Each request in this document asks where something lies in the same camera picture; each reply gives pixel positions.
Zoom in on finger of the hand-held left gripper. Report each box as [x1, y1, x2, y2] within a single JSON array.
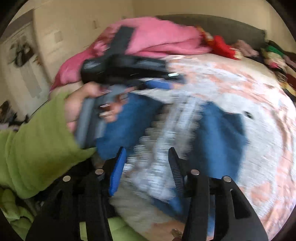
[[137, 79, 174, 91], [162, 68, 188, 84]]

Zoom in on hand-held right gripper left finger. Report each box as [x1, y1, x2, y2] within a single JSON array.
[[25, 146, 128, 241]]

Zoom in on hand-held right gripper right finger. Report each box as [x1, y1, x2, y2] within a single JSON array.
[[168, 147, 269, 241]]

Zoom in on blue pants with lace trim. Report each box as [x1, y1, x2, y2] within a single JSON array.
[[95, 80, 248, 235]]

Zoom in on person's left forearm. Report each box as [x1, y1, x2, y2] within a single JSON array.
[[0, 92, 97, 200]]

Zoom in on person's left hand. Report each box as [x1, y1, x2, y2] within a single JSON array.
[[64, 82, 130, 133]]

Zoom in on pink duvet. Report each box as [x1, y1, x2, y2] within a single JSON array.
[[50, 17, 212, 91]]

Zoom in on cream wardrobe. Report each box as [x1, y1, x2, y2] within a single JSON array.
[[32, 0, 136, 81]]

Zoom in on red cloth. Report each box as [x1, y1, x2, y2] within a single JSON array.
[[196, 27, 244, 60]]

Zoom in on brown glittery object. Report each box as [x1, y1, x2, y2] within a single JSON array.
[[170, 228, 186, 240]]

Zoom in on grey headboard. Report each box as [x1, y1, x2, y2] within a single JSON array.
[[154, 14, 267, 49]]

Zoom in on mauve plush cloth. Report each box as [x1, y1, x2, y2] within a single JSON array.
[[233, 40, 260, 57]]

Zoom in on white door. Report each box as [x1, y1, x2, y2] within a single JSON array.
[[0, 22, 51, 116]]

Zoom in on peach patterned quilt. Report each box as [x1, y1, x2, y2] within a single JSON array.
[[50, 54, 296, 241]]

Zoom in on dark door hanging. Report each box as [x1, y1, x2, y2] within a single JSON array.
[[9, 43, 36, 68]]

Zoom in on stack of folded clothes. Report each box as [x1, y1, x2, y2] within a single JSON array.
[[261, 40, 296, 98]]

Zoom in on person's green clothing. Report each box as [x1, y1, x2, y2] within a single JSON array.
[[0, 189, 141, 241]]

